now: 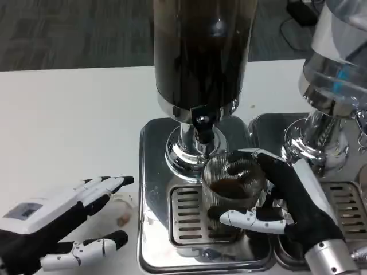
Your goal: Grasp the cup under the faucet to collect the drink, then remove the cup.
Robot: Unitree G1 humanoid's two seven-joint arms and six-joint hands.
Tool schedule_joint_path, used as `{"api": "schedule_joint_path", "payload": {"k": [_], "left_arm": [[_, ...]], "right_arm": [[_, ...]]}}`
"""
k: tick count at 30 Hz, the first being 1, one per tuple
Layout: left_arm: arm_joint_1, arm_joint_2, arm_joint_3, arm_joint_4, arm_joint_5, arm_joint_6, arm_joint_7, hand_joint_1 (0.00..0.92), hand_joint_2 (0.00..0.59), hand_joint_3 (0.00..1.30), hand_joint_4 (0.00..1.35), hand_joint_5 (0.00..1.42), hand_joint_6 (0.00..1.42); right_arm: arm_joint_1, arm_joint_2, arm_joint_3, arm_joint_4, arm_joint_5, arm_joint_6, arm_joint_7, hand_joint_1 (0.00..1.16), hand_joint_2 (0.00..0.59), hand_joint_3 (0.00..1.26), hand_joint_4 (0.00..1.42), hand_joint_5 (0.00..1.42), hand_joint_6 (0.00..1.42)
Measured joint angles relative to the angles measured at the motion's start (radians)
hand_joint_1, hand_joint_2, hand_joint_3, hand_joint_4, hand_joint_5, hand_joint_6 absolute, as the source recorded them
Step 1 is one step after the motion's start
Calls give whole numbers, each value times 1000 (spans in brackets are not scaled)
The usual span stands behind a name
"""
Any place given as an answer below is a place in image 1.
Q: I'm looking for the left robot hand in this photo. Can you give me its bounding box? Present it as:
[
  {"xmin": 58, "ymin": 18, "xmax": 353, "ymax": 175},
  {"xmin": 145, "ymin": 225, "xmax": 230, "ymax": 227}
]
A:
[{"xmin": 0, "ymin": 175, "xmax": 135, "ymax": 275}]

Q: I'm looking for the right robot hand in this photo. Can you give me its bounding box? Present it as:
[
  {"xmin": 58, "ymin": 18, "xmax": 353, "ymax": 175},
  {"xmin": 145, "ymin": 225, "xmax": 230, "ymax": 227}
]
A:
[{"xmin": 208, "ymin": 147, "xmax": 346, "ymax": 256}]

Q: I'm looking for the clear ribbed glass cup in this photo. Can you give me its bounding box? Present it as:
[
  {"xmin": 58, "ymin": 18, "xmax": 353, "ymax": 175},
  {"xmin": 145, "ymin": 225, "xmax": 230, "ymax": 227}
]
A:
[{"xmin": 201, "ymin": 153, "xmax": 269, "ymax": 233}]

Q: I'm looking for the steel tray grid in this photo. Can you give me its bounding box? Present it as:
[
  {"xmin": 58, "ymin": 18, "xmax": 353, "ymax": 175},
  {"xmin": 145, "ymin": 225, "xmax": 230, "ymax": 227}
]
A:
[
  {"xmin": 170, "ymin": 184, "xmax": 244, "ymax": 246},
  {"xmin": 320, "ymin": 181, "xmax": 367, "ymax": 241}
]

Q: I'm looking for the steel drip tray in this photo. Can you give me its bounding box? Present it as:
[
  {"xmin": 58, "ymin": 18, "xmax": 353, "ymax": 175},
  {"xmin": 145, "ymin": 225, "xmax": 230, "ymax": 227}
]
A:
[
  {"xmin": 138, "ymin": 116, "xmax": 276, "ymax": 273},
  {"xmin": 248, "ymin": 113, "xmax": 367, "ymax": 270}
]

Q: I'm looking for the steel dispenser tap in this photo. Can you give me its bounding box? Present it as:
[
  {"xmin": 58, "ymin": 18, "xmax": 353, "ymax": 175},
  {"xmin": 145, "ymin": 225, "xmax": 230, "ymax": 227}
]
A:
[{"xmin": 354, "ymin": 110, "xmax": 367, "ymax": 151}]

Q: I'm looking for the black dispenser tap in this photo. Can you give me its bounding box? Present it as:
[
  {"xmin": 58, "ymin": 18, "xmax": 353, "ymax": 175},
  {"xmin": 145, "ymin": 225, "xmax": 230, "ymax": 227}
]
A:
[{"xmin": 190, "ymin": 104, "xmax": 218, "ymax": 144}]

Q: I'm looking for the clear drink dispenser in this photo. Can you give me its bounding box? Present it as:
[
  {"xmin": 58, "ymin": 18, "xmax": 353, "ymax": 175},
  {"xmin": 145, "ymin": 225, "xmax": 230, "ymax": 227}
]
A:
[{"xmin": 280, "ymin": 0, "xmax": 367, "ymax": 177}]

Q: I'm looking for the dark drink dispenser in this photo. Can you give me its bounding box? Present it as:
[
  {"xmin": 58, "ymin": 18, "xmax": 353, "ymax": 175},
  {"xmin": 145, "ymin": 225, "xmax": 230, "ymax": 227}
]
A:
[{"xmin": 151, "ymin": 0, "xmax": 257, "ymax": 180}]

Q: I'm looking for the black box on floor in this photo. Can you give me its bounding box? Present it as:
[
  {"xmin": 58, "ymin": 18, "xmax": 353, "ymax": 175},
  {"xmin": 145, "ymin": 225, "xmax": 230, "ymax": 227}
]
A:
[{"xmin": 286, "ymin": 0, "xmax": 318, "ymax": 27}]

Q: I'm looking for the black cable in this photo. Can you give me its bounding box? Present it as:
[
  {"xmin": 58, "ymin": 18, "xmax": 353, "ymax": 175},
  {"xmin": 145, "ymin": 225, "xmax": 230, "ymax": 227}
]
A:
[{"xmin": 279, "ymin": 16, "xmax": 316, "ymax": 52}]

